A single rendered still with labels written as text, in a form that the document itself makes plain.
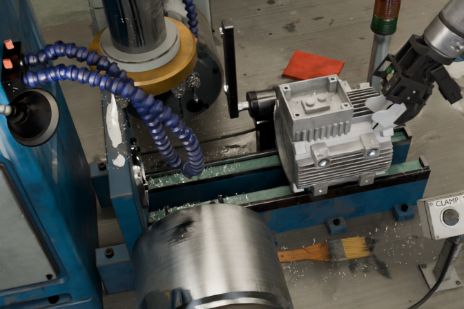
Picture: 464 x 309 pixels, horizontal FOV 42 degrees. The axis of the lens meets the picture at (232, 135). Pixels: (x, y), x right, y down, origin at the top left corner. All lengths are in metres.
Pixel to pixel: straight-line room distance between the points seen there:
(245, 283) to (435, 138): 0.83
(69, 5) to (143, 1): 2.65
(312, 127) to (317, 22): 0.80
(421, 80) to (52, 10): 2.69
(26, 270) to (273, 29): 1.09
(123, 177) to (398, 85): 0.51
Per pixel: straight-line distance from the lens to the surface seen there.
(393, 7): 1.48
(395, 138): 1.43
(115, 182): 1.07
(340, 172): 1.23
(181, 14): 1.38
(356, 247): 1.37
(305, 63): 1.76
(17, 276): 1.17
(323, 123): 1.16
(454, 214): 1.13
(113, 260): 1.25
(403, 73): 1.11
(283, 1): 2.01
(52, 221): 1.05
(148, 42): 0.96
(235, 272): 0.93
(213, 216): 0.98
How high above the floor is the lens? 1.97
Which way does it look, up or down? 48 degrees down
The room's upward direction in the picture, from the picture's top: 4 degrees counter-clockwise
